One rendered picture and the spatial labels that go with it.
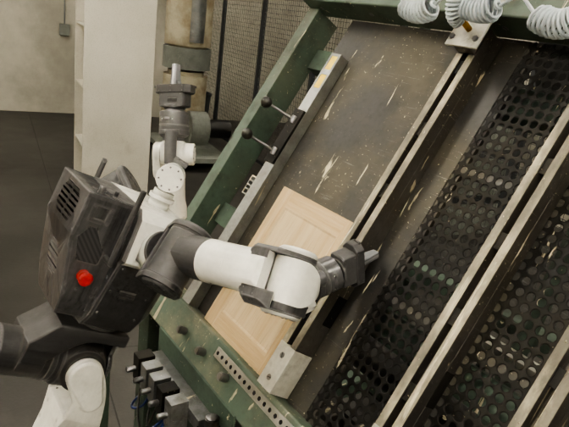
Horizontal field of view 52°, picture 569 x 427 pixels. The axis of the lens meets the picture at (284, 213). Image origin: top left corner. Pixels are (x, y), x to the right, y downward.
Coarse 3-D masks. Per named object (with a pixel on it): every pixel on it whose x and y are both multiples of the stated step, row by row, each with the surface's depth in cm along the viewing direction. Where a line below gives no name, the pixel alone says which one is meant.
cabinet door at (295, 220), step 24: (288, 192) 183; (288, 216) 179; (312, 216) 171; (336, 216) 165; (264, 240) 181; (288, 240) 174; (312, 240) 168; (336, 240) 161; (216, 312) 182; (240, 312) 175; (240, 336) 170; (264, 336) 164; (264, 360) 160
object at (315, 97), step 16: (336, 64) 191; (320, 96) 191; (304, 128) 192; (288, 144) 191; (272, 176) 191; (256, 192) 190; (240, 208) 192; (256, 208) 192; (240, 224) 191; (224, 240) 191; (192, 288) 192; (208, 288) 192; (192, 304) 191
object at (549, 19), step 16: (416, 0) 151; (432, 0) 149; (464, 0) 138; (480, 0) 134; (496, 0) 133; (400, 16) 157; (416, 16) 151; (432, 16) 149; (464, 16) 139; (480, 16) 135; (496, 16) 134; (544, 16) 121; (560, 16) 119; (544, 32) 123; (560, 32) 120
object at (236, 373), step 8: (216, 352) 169; (224, 352) 167; (224, 360) 165; (232, 360) 164; (224, 368) 164; (232, 368) 162; (232, 376) 161; (240, 376) 158; (240, 384) 157; (248, 384) 156; (248, 392) 154; (256, 392) 152; (256, 400) 151; (264, 400) 149; (264, 408) 148; (272, 408) 147; (272, 416) 146; (280, 416) 144; (280, 424) 143; (288, 424) 141
